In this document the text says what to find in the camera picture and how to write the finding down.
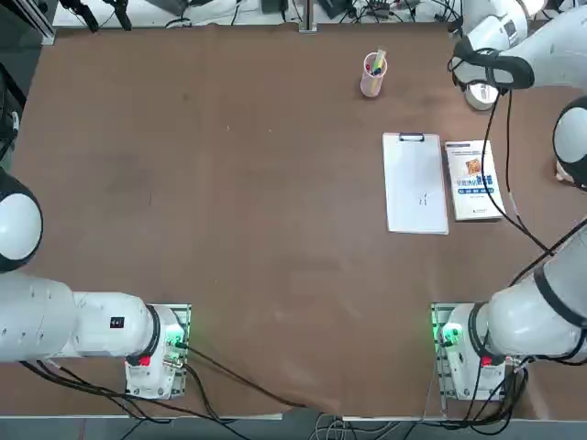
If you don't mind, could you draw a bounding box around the white foldable desk lamp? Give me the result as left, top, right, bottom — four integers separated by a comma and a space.
463, 78, 501, 112

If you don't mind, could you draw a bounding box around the white clipboard with black clip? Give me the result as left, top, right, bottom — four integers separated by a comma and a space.
381, 131, 450, 237

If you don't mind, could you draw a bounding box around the pink translucent pen cup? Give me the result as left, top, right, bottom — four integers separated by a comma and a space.
360, 51, 391, 99

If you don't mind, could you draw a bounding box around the white and blue book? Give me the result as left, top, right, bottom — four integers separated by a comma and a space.
444, 139, 507, 225

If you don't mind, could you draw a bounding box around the black cable across table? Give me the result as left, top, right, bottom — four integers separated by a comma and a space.
181, 343, 309, 410

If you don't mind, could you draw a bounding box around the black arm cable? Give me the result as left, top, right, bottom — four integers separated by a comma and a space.
482, 96, 559, 256
503, 87, 517, 219

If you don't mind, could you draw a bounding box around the aluminium corner frame post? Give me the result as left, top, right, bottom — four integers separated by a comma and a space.
0, 0, 57, 47

